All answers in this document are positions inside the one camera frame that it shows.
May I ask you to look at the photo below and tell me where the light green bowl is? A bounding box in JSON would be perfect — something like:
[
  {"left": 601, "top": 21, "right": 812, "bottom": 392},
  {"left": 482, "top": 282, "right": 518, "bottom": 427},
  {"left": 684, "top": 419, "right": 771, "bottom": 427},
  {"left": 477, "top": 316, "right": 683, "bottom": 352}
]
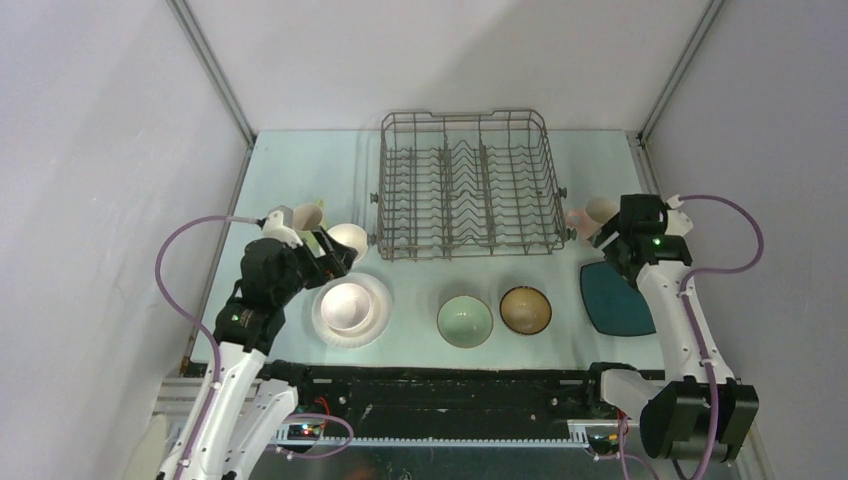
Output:
[{"left": 436, "top": 295, "right": 494, "bottom": 349}]

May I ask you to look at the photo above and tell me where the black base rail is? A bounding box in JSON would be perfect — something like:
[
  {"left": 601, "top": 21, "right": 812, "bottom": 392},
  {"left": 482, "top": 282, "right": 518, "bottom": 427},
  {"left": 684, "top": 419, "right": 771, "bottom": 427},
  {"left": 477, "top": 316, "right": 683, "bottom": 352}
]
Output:
[{"left": 254, "top": 362, "right": 664, "bottom": 444}]

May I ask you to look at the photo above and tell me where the brown glazed bowl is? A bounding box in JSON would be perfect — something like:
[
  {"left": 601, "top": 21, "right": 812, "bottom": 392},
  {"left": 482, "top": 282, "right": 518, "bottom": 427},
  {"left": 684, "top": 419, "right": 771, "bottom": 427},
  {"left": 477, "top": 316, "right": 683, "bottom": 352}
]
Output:
[{"left": 499, "top": 286, "right": 553, "bottom": 336}]

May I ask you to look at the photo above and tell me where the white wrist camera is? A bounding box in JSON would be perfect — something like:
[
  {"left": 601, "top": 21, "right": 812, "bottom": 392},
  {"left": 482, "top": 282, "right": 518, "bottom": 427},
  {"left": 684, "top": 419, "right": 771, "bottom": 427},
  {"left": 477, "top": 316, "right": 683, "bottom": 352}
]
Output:
[
  {"left": 261, "top": 205, "right": 304, "bottom": 248},
  {"left": 665, "top": 195, "right": 694, "bottom": 237}
]

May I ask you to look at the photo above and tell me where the left electronics board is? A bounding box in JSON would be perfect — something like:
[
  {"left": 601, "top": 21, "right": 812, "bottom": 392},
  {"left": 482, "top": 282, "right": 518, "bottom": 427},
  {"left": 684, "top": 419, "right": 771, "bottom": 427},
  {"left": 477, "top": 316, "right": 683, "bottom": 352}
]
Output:
[{"left": 286, "top": 424, "right": 323, "bottom": 441}]

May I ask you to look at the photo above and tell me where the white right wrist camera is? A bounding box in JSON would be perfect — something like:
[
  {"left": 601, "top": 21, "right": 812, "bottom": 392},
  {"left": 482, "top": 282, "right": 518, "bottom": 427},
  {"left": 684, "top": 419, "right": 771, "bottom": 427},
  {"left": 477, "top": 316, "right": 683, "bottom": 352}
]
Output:
[{"left": 665, "top": 195, "right": 694, "bottom": 237}]

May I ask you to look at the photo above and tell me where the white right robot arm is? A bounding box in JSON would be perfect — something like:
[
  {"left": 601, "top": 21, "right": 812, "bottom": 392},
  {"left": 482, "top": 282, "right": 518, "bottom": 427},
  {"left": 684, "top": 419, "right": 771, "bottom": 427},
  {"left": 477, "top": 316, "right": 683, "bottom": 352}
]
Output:
[{"left": 581, "top": 194, "right": 759, "bottom": 465}]

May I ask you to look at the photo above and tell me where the grey wire dish rack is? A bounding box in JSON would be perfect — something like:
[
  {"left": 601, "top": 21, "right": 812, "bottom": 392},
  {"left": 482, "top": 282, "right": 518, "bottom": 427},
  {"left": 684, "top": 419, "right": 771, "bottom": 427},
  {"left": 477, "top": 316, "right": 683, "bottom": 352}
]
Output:
[{"left": 371, "top": 109, "right": 576, "bottom": 261}]

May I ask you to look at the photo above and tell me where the electronics board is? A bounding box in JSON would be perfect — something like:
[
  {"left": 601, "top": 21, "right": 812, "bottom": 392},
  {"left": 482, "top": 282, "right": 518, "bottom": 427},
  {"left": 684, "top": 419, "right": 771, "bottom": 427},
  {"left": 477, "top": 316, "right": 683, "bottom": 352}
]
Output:
[
  {"left": 286, "top": 424, "right": 323, "bottom": 441},
  {"left": 587, "top": 434, "right": 619, "bottom": 450}
]

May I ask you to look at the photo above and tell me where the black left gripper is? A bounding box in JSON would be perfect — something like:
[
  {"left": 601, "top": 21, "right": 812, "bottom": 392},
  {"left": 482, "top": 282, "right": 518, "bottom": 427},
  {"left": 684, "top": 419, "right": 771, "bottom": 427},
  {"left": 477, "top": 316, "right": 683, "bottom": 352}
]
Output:
[{"left": 272, "top": 225, "right": 356, "bottom": 304}]

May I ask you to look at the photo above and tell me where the light green ceramic mug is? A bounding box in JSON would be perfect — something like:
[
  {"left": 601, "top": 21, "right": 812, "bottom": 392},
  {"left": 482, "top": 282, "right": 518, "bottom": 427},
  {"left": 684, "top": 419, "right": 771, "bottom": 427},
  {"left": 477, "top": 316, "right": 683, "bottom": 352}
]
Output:
[{"left": 292, "top": 198, "right": 327, "bottom": 232}]

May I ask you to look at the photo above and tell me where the small white ribbed bowl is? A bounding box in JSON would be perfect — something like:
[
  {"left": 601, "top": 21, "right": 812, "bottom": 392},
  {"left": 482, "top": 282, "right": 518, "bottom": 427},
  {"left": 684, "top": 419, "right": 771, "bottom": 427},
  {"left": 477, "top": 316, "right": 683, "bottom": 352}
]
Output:
[{"left": 328, "top": 223, "right": 369, "bottom": 265}]

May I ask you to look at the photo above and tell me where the pale pink bowl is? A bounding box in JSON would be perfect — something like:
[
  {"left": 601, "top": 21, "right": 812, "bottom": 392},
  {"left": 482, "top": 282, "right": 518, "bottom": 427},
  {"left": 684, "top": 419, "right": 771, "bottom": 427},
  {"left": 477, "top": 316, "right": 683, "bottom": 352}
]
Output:
[{"left": 320, "top": 283, "right": 372, "bottom": 331}]

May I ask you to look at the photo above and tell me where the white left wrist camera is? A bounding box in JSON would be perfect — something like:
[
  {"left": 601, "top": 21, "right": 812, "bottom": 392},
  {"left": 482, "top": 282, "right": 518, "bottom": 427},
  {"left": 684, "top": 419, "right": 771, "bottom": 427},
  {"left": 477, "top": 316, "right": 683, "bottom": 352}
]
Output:
[{"left": 261, "top": 205, "right": 304, "bottom": 248}]

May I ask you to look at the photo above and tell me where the dark teal square plate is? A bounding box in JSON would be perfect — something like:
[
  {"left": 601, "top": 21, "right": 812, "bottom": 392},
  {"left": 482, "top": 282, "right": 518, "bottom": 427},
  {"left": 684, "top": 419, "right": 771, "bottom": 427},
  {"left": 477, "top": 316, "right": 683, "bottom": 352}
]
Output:
[{"left": 579, "top": 261, "right": 656, "bottom": 337}]

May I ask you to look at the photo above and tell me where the pink ceramic mug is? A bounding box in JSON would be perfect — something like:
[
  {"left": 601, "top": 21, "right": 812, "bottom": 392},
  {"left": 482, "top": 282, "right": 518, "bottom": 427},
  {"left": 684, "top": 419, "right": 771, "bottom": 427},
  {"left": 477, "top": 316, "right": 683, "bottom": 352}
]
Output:
[{"left": 566, "top": 197, "right": 620, "bottom": 240}]

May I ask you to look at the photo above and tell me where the white scalloped plate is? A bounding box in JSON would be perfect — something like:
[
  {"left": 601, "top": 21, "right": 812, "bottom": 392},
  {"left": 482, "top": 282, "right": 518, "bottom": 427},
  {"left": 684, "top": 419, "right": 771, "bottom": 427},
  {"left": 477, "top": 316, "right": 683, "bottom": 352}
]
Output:
[{"left": 311, "top": 273, "right": 393, "bottom": 349}]

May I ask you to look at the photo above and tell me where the right electronics board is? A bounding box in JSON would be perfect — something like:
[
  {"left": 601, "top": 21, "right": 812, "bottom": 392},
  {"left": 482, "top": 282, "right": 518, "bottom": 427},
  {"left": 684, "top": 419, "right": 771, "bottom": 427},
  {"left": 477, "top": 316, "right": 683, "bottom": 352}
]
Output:
[{"left": 587, "top": 434, "right": 619, "bottom": 450}]

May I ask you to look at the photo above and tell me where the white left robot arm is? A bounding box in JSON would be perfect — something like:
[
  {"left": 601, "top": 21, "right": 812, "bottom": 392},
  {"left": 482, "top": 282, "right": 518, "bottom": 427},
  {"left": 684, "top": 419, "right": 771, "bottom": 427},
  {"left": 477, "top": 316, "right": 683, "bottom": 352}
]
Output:
[{"left": 157, "top": 228, "right": 358, "bottom": 479}]

